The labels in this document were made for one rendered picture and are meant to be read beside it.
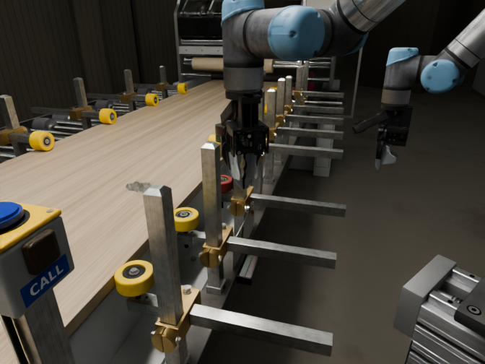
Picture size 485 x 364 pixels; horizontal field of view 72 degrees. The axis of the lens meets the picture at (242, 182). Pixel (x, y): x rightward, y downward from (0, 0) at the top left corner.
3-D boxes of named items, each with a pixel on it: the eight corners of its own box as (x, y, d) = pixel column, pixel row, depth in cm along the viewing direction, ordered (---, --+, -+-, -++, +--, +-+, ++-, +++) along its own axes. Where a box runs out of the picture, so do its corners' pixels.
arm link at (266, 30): (344, 5, 51) (291, 9, 59) (292, 2, 45) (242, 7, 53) (338, 60, 54) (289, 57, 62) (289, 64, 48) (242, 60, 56)
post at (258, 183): (261, 206, 140) (265, 88, 120) (260, 209, 137) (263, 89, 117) (253, 204, 141) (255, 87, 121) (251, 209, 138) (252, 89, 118)
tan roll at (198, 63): (328, 74, 313) (330, 59, 308) (328, 75, 302) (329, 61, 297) (187, 68, 348) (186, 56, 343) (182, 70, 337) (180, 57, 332)
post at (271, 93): (272, 189, 164) (276, 88, 144) (271, 192, 161) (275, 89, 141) (265, 188, 165) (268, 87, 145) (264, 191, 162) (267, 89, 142)
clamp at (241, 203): (253, 198, 120) (254, 185, 117) (244, 217, 108) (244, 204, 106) (238, 196, 121) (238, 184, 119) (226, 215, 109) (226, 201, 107)
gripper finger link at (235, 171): (234, 199, 69) (233, 157, 65) (228, 188, 74) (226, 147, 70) (249, 198, 70) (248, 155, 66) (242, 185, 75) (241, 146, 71)
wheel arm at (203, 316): (330, 346, 67) (333, 331, 65) (330, 361, 64) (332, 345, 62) (136, 302, 77) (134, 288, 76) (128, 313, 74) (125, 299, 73)
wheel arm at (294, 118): (343, 123, 171) (343, 116, 169) (343, 126, 168) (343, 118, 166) (247, 117, 183) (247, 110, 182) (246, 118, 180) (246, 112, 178)
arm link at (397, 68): (421, 48, 87) (386, 48, 91) (413, 91, 92) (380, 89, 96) (423, 47, 94) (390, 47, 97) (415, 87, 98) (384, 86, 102)
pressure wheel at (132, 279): (151, 292, 80) (146, 253, 76) (164, 314, 74) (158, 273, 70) (118, 306, 77) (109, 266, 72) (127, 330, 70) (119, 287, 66)
